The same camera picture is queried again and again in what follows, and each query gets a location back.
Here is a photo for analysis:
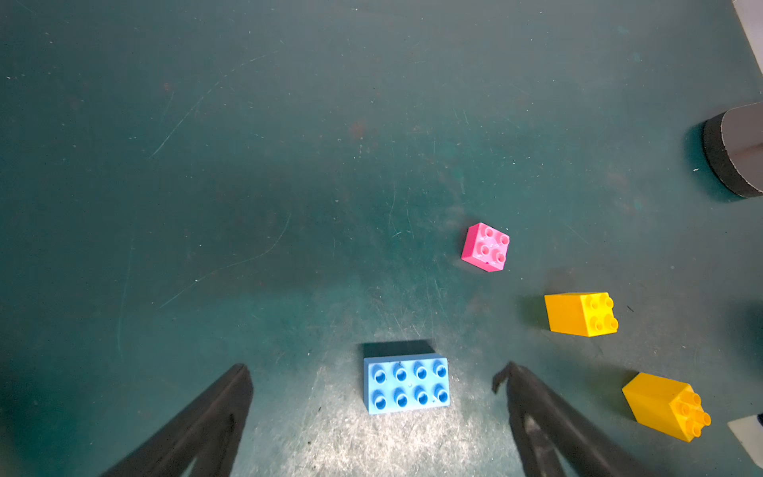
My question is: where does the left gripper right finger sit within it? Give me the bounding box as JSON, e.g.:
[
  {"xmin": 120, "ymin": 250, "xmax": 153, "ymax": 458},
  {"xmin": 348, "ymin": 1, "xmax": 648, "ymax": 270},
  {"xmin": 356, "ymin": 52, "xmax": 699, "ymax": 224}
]
[{"xmin": 492, "ymin": 362, "xmax": 653, "ymax": 476}]

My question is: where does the blue 2x4 lego brick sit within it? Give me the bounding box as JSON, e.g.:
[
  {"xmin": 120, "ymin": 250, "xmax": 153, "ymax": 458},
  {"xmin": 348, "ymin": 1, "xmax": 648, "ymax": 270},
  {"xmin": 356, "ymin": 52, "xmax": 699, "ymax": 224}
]
[{"xmin": 363, "ymin": 353, "xmax": 451, "ymax": 415}]

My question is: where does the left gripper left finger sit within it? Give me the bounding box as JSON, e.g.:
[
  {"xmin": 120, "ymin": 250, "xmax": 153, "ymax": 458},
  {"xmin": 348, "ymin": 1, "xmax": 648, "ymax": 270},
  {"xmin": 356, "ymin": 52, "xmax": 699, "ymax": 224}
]
[{"xmin": 105, "ymin": 364, "xmax": 254, "ymax": 476}]

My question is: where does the yellow lego brick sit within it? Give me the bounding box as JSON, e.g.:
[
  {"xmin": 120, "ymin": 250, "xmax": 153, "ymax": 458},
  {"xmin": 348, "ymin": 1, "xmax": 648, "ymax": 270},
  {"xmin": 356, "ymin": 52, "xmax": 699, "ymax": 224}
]
[
  {"xmin": 622, "ymin": 373, "xmax": 711, "ymax": 442},
  {"xmin": 544, "ymin": 292, "xmax": 619, "ymax": 338}
]

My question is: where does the metal ornament stand dark base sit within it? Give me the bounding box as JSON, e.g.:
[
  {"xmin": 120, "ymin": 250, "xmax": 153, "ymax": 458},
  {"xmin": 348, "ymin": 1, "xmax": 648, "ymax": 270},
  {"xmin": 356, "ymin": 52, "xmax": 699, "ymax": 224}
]
[{"xmin": 703, "ymin": 101, "xmax": 762, "ymax": 198}]

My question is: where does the pink 2x2 lego brick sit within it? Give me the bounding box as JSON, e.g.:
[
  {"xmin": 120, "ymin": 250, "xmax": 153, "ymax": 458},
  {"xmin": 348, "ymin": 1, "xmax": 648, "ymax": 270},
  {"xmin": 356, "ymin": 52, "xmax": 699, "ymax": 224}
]
[{"xmin": 461, "ymin": 223, "xmax": 511, "ymax": 272}]

